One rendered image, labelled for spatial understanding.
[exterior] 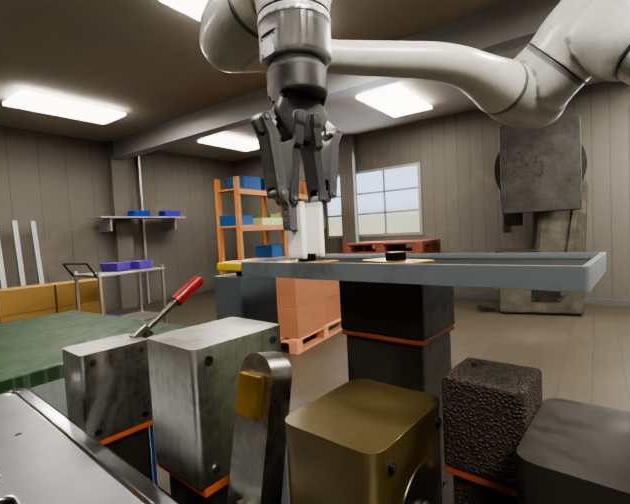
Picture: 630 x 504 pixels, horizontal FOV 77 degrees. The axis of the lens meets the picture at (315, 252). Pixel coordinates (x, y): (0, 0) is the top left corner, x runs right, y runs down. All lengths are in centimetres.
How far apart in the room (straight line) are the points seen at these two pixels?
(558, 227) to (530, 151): 102
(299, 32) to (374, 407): 40
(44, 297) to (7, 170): 240
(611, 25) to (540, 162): 465
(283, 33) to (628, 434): 46
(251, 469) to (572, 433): 21
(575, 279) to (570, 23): 63
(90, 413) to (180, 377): 26
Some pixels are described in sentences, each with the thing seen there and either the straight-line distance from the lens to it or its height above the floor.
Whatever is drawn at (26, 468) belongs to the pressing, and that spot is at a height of 100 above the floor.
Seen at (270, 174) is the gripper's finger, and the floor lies 127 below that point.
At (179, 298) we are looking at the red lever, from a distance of 66.
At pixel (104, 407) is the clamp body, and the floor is 99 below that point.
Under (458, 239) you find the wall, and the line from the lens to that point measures 692.
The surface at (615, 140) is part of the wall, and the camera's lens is 674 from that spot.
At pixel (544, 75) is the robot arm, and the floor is 146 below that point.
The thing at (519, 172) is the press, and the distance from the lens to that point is 545.
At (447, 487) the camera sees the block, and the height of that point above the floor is 92.
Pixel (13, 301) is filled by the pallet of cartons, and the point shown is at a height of 58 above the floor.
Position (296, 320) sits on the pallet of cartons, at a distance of 398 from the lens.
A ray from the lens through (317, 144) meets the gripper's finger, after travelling 51.
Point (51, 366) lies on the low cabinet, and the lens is 220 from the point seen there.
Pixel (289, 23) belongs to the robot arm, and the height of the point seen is 143.
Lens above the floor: 120
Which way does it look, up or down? 3 degrees down
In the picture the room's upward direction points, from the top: 3 degrees counter-clockwise
